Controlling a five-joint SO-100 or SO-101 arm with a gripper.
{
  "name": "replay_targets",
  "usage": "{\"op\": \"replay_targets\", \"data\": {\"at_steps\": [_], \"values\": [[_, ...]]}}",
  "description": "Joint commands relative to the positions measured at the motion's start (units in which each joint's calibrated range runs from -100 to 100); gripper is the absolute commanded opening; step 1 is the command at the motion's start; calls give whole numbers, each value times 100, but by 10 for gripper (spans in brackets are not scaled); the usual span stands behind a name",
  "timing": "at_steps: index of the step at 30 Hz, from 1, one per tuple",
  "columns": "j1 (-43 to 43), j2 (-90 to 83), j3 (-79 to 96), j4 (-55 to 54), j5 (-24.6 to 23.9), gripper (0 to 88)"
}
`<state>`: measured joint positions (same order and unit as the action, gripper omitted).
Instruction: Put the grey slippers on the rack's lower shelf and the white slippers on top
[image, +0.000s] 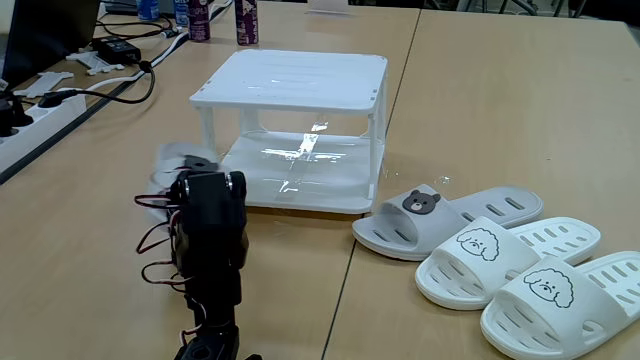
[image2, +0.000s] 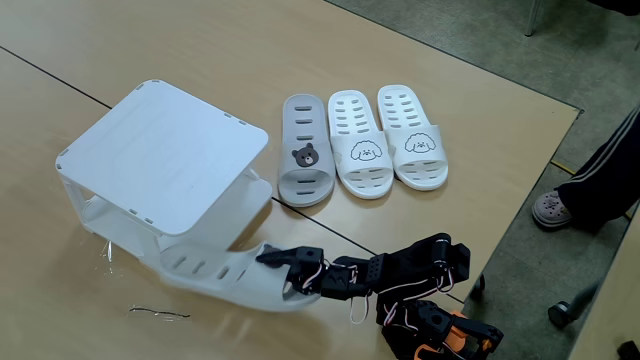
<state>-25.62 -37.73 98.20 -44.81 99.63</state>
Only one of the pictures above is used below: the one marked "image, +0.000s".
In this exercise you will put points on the white plastic bracket piece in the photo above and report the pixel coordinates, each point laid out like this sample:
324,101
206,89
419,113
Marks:
42,82
92,62

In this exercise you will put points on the blue drink can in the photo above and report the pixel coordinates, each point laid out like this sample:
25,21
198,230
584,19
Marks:
147,9

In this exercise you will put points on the metal chair legs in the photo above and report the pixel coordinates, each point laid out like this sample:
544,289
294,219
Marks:
500,6

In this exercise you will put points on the black power plug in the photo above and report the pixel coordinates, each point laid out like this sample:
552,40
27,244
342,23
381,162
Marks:
7,117

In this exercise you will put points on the white power strip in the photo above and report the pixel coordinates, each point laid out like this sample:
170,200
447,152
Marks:
35,130

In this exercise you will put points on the white two-tier shoe rack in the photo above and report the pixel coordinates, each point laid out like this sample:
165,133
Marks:
300,80

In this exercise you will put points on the clear tape piece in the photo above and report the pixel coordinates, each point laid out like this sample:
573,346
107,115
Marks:
442,179

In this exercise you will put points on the white card stand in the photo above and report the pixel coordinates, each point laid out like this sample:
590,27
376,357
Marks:
327,6

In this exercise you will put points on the black laptop screen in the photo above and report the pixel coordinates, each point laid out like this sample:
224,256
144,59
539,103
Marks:
50,35

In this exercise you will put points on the blue labelled can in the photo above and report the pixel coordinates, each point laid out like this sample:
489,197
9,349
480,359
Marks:
181,12

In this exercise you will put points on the black power adapter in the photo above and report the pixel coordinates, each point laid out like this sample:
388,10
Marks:
116,50

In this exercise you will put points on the white dog slipper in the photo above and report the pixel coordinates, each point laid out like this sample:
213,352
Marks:
515,265
595,325

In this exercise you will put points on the purple drink can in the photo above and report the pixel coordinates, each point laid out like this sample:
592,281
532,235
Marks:
199,20
246,21

